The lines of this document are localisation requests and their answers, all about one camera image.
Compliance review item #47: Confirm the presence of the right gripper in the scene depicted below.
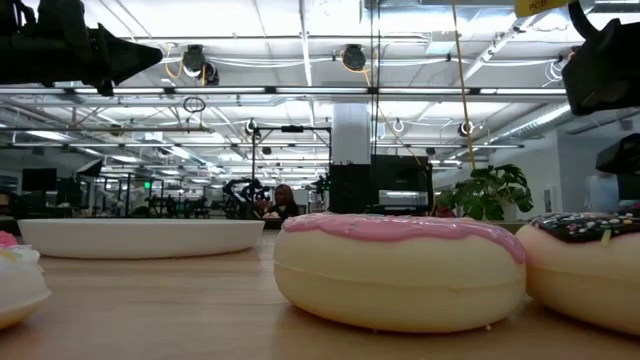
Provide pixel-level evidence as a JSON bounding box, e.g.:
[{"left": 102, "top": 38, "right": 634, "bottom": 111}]
[{"left": 561, "top": 18, "right": 640, "bottom": 177}]

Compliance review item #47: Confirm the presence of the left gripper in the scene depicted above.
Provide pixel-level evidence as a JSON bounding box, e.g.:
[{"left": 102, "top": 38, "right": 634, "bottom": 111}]
[{"left": 0, "top": 0, "right": 164, "bottom": 97}]

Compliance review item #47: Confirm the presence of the large chocolate frosted donut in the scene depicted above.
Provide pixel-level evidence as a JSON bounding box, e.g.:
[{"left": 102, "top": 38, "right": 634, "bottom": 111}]
[{"left": 514, "top": 212, "right": 640, "bottom": 337}]

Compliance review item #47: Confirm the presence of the large pink frosted donut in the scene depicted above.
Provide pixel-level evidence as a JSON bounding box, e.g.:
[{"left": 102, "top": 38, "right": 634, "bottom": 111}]
[{"left": 273, "top": 212, "right": 528, "bottom": 335}]

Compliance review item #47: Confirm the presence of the long overhead light bar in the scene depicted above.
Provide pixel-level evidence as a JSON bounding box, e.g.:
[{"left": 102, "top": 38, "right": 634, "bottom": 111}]
[{"left": 0, "top": 84, "right": 569, "bottom": 97}]

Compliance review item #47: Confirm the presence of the green potted plant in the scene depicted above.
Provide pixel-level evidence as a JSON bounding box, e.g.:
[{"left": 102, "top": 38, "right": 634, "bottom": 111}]
[{"left": 434, "top": 163, "right": 535, "bottom": 222}]

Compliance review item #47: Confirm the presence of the black monitor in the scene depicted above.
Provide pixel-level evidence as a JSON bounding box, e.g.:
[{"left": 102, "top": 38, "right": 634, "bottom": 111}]
[{"left": 20, "top": 167, "right": 58, "bottom": 193}]

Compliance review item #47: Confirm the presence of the yellow label tag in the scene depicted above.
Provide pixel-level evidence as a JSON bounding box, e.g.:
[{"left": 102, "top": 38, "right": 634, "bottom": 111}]
[{"left": 514, "top": 0, "right": 576, "bottom": 19}]

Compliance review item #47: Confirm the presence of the white round plate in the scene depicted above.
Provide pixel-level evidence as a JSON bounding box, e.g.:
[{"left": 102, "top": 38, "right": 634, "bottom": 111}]
[{"left": 17, "top": 218, "right": 266, "bottom": 260}]

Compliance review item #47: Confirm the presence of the person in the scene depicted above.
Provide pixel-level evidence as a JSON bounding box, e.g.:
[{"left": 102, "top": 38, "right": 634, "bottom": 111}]
[{"left": 271, "top": 183, "right": 301, "bottom": 220}]

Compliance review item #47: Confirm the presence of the white pillar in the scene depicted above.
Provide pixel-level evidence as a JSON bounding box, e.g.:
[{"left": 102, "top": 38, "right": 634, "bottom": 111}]
[{"left": 331, "top": 102, "right": 372, "bottom": 166}]

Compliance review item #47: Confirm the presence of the small white frosted donut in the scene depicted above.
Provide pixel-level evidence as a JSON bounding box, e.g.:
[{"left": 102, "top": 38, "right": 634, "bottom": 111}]
[{"left": 0, "top": 230, "right": 52, "bottom": 331}]

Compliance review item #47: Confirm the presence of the black ceiling cable reel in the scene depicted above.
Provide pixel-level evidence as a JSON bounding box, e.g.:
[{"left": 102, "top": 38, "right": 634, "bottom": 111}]
[
  {"left": 341, "top": 43, "right": 368, "bottom": 72},
  {"left": 180, "top": 43, "right": 221, "bottom": 86}
]

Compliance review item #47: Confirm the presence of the yellow hanging cable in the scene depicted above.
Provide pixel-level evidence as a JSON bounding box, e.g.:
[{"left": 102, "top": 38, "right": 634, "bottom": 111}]
[{"left": 451, "top": 0, "right": 477, "bottom": 171}]

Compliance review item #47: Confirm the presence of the black background rig frame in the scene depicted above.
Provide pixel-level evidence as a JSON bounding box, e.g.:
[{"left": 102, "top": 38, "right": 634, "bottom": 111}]
[{"left": 251, "top": 124, "right": 333, "bottom": 182}]

